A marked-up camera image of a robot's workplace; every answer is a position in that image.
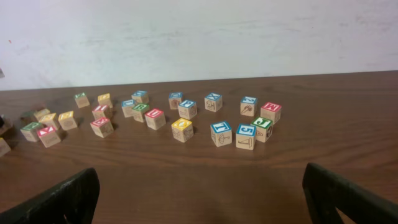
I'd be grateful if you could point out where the yellow block left of S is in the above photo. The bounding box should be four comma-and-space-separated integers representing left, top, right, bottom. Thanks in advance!
34, 108, 50, 121

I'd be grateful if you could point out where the blue L block left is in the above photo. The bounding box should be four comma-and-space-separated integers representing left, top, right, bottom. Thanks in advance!
0, 138, 11, 157

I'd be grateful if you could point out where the green J block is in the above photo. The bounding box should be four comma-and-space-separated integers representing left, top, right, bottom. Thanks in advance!
251, 116, 273, 142

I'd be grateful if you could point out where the red E block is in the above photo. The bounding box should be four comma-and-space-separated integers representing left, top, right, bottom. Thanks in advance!
90, 117, 114, 138

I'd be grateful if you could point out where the green B block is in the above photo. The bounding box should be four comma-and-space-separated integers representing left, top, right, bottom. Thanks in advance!
132, 103, 150, 123

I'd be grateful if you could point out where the red U block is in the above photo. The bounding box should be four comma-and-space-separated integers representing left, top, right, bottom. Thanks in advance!
145, 108, 166, 130

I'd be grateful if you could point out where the green R block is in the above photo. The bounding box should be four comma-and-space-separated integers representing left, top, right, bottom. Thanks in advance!
21, 122, 44, 142

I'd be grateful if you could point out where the blue X block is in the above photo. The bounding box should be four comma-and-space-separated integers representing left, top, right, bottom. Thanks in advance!
205, 93, 223, 112

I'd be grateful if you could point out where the blue L block right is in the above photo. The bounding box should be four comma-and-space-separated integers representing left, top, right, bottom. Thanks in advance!
121, 99, 136, 118

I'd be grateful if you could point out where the red M block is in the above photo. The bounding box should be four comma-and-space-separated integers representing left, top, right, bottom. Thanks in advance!
260, 102, 282, 124

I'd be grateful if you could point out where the blue P block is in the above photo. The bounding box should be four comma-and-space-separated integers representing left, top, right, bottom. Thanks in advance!
178, 100, 197, 120

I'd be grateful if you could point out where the blue T block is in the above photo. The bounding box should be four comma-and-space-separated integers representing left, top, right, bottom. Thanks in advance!
210, 121, 233, 147

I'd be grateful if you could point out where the yellow block top centre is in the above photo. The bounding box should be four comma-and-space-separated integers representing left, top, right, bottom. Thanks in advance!
97, 93, 113, 108

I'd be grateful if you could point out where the red I block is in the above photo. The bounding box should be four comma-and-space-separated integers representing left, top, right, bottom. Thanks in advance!
92, 105, 113, 120

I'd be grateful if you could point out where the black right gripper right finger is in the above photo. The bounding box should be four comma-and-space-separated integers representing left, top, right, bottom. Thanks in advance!
302, 163, 397, 224

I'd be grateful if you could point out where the red A block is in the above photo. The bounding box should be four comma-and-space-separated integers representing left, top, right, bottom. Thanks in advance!
37, 126, 62, 148

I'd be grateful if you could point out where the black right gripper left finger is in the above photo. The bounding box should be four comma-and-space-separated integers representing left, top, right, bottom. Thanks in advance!
1, 168, 100, 223

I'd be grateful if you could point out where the yellow O block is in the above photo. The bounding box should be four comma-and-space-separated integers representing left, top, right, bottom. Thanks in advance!
171, 118, 193, 142

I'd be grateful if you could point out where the green G block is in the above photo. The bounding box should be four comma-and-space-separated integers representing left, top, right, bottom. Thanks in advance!
20, 110, 37, 124

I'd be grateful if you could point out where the blue 2 block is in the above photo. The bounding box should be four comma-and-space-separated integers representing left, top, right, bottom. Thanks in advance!
240, 96, 257, 116

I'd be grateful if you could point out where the yellow block beside S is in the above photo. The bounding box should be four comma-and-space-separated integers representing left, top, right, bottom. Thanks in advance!
39, 113, 60, 130

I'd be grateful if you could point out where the green Z block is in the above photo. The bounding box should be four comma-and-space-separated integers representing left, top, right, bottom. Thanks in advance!
74, 92, 90, 108

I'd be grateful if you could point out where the blue D block upper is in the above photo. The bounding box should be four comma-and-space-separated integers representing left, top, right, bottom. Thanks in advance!
131, 90, 149, 104

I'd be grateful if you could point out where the blue 5 block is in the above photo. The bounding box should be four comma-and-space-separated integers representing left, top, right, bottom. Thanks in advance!
236, 124, 256, 150

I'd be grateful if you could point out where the blue l block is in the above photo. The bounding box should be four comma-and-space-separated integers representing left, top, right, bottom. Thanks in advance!
121, 99, 136, 118
0, 138, 11, 157

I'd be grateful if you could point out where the blue d block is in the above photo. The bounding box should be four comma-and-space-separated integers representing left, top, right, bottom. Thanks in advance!
131, 90, 149, 104
169, 92, 183, 110

